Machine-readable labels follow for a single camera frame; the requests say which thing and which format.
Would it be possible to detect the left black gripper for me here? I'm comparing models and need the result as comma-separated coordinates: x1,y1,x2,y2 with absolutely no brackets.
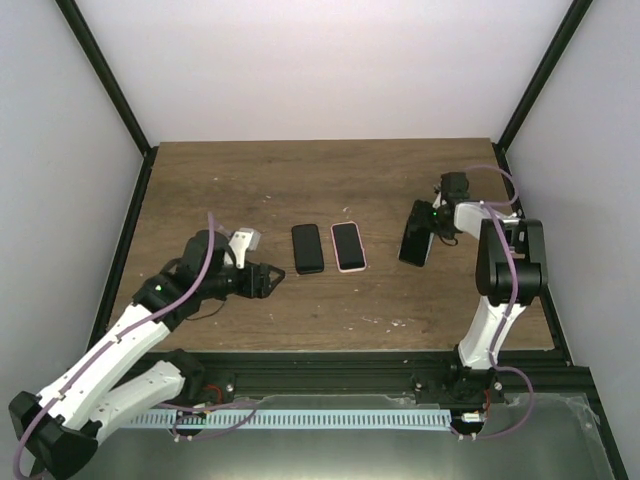
201,261,286,301

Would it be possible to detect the pink phone case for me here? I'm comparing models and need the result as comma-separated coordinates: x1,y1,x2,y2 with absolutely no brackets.
330,221,369,274

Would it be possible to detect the light blue phone case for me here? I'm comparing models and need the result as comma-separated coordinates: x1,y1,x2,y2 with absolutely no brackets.
422,232,435,267

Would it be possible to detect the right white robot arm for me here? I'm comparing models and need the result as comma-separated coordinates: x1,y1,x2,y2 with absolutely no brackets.
427,171,548,403

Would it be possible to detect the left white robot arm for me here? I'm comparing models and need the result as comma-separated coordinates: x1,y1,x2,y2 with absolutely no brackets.
9,228,285,479

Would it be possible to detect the light blue slotted strip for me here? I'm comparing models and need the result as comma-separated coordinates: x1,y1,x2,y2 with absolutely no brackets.
127,409,452,431

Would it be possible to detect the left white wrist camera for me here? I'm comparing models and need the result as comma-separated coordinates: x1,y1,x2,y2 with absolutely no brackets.
225,227,261,269

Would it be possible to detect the black front rail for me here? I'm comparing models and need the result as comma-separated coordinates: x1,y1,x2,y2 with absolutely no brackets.
184,352,591,401

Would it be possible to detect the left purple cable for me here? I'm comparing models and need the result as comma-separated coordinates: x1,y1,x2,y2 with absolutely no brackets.
12,212,221,479

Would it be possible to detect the right black frame post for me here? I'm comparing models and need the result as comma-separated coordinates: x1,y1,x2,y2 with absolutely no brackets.
496,0,593,152

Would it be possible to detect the black frame post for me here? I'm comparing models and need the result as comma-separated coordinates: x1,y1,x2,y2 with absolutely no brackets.
496,0,593,152
55,0,152,157

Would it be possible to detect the left black frame post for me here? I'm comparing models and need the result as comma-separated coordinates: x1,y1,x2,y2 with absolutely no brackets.
55,0,152,157

